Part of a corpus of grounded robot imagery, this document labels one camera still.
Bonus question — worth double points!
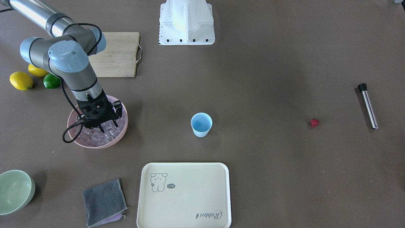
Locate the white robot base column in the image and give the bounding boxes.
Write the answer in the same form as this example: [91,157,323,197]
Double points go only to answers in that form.
[158,0,215,45]

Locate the mint green bowl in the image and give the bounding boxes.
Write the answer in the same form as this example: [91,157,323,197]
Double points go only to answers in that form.
[0,170,36,215]

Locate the red strawberry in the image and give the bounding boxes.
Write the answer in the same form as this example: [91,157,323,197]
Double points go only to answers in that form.
[310,118,320,128]

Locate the yellow lemon near board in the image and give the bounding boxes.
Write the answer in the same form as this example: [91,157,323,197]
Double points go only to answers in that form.
[28,64,49,78]

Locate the pink bowl of ice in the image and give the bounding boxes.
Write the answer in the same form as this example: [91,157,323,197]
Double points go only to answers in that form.
[66,104,128,149]

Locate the yellow lemon outer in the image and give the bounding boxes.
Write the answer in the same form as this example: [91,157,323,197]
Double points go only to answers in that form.
[9,71,34,91]

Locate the green lime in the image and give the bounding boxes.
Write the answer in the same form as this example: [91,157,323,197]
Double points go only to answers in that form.
[43,73,61,89]

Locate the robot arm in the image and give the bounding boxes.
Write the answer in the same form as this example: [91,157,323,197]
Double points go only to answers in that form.
[1,0,122,132]

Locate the grey folded cloth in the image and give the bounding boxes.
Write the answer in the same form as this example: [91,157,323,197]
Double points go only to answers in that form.
[82,178,128,228]

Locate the light blue plastic cup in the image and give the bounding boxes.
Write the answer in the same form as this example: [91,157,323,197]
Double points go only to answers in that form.
[190,112,213,137]

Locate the bamboo cutting board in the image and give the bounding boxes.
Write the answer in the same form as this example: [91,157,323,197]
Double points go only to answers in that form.
[89,32,142,78]

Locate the cream rabbit tray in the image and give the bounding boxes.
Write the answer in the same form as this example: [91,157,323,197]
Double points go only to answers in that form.
[136,162,232,228]

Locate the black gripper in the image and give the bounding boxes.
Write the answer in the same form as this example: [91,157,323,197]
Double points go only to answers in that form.
[77,90,123,133]

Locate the steel muddler black tip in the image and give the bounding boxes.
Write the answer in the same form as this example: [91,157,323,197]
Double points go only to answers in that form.
[358,83,379,129]

